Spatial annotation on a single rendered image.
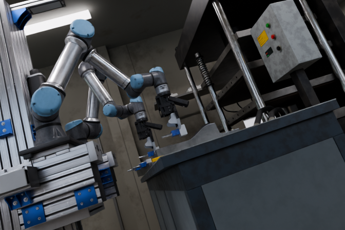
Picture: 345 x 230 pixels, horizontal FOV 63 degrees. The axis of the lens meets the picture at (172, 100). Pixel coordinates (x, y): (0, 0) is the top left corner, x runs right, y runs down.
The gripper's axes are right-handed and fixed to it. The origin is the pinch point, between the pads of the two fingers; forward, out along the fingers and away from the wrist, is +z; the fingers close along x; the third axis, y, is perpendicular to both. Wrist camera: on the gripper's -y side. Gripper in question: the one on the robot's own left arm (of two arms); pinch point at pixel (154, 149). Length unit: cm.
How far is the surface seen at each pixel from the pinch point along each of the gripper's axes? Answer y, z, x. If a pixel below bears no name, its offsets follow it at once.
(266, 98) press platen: -83, -10, 2
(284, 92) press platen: -98, -10, 2
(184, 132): -13.1, -0.3, 31.7
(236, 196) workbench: -11, 31, 79
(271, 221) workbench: -19, 42, 79
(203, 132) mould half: -26.9, 1.4, 19.1
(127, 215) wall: 35, 51, -282
